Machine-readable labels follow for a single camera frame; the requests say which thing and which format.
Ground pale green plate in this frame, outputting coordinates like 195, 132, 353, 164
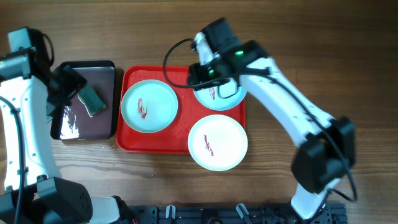
121, 80, 179, 134

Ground black water tray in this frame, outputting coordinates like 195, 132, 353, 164
50, 60, 116, 140

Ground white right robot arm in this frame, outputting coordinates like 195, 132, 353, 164
187, 18, 356, 221

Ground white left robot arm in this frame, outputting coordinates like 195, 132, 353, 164
1, 27, 139, 223

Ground green yellow sponge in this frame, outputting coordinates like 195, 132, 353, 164
78, 85, 107, 117

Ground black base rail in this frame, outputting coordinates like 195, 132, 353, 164
131, 203, 348, 224

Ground red plastic tray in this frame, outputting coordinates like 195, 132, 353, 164
116, 65, 246, 154

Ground white plate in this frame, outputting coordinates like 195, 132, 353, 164
187, 114, 248, 172

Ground pale blue plate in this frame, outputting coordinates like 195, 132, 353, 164
193, 87, 247, 111

